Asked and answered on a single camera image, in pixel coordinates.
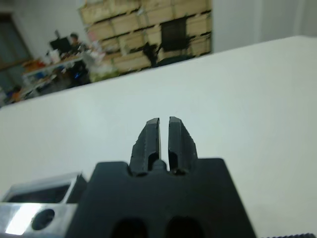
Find orange cardboard box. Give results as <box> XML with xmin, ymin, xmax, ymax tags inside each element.
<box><xmin>23</xmin><ymin>59</ymin><xmax>47</xmax><ymax>69</ymax></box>

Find dark framed window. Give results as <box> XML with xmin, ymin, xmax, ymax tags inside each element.
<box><xmin>0</xmin><ymin>12</ymin><xmax>31</xmax><ymax>70</ymax></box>

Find seated person in dark clothes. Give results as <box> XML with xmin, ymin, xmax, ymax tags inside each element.
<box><xmin>68</xmin><ymin>33</ymin><xmax>84</xmax><ymax>51</ymax></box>

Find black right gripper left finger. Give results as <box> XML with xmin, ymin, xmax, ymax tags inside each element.
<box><xmin>130</xmin><ymin>117</ymin><xmax>162</xmax><ymax>176</ymax></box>

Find black computer tower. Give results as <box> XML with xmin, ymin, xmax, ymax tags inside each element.
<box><xmin>71</xmin><ymin>61</ymin><xmax>91</xmax><ymax>84</ymax></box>

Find light wooden crate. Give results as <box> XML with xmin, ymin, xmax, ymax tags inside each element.
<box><xmin>85</xmin><ymin>14</ymin><xmax>147</xmax><ymax>42</ymax></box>
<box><xmin>99</xmin><ymin>32</ymin><xmax>149</xmax><ymax>58</ymax></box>
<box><xmin>108</xmin><ymin>49</ymin><xmax>152</xmax><ymax>74</ymax></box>
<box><xmin>141</xmin><ymin>0</ymin><xmax>212</xmax><ymax>15</ymax></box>
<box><xmin>78</xmin><ymin>0</ymin><xmax>144</xmax><ymax>24</ymax></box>

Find black computer monitor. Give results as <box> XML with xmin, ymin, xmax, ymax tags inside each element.
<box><xmin>49</xmin><ymin>36</ymin><xmax>72</xmax><ymax>54</ymax></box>

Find white plastic bag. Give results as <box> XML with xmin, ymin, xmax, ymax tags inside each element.
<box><xmin>83</xmin><ymin>47</ymin><xmax>117</xmax><ymax>75</ymax></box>

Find black upright bag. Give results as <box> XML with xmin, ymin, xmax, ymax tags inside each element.
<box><xmin>143</xmin><ymin>42</ymin><xmax>159</xmax><ymax>68</ymax></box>

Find black box base white insert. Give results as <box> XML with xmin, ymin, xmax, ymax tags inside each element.
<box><xmin>0</xmin><ymin>172</ymin><xmax>88</xmax><ymax>205</ymax></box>

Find yellow green bag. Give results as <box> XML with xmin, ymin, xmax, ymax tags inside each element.
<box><xmin>90</xmin><ymin>68</ymin><xmax>121</xmax><ymax>81</ymax></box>

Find white framed desk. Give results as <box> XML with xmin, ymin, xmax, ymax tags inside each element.
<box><xmin>21</xmin><ymin>56</ymin><xmax>87</xmax><ymax>94</ymax></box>

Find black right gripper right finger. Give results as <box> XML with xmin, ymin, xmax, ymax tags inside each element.
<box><xmin>167</xmin><ymin>115</ymin><xmax>199</xmax><ymax>175</ymax></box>

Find white box with red print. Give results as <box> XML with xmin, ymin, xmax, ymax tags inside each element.
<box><xmin>46</xmin><ymin>49</ymin><xmax>60</xmax><ymax>62</ymax></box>

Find person in orange clothes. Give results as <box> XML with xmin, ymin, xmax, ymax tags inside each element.
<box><xmin>9</xmin><ymin>85</ymin><xmax>24</xmax><ymax>100</ymax></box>

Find black mesh office chair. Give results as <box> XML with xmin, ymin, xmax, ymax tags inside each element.
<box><xmin>156</xmin><ymin>17</ymin><xmax>197</xmax><ymax>67</ymax></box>

